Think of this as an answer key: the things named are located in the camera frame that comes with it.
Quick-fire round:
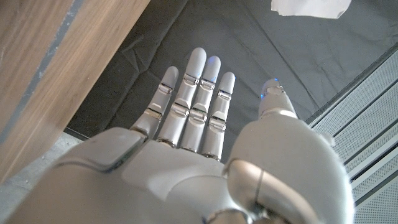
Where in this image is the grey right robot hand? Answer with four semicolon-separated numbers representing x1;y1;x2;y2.
5;47;356;224

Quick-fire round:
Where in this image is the white shipping label sheet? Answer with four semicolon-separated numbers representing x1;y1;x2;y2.
270;0;353;20

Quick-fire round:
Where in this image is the black floor mat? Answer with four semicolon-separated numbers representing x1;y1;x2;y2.
66;0;398;163

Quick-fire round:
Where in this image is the grey perforated metal panel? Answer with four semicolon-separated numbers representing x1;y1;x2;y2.
306;49;398;224

